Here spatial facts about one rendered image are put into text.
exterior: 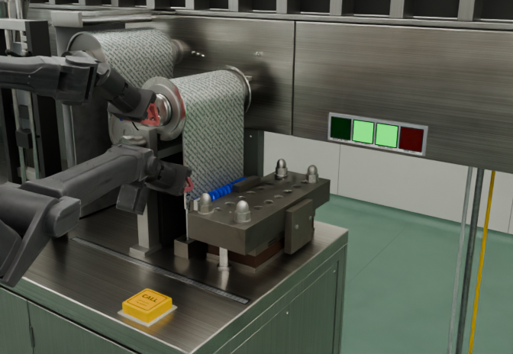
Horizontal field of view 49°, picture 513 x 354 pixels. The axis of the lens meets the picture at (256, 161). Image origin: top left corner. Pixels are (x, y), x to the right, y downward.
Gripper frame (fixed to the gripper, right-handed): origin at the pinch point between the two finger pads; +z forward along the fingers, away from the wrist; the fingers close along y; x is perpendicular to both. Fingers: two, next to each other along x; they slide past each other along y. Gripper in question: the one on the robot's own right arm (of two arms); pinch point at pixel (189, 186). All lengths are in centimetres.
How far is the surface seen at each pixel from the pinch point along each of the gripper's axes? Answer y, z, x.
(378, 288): -10, 195, -10
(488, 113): 58, 17, 33
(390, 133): 36.9, 19.9, 25.7
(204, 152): 0.3, 1.4, 8.8
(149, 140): -7.1, -10.2, 6.9
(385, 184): -47, 271, 60
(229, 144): 0.3, 10.0, 13.7
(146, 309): 12.2, -16.7, -26.5
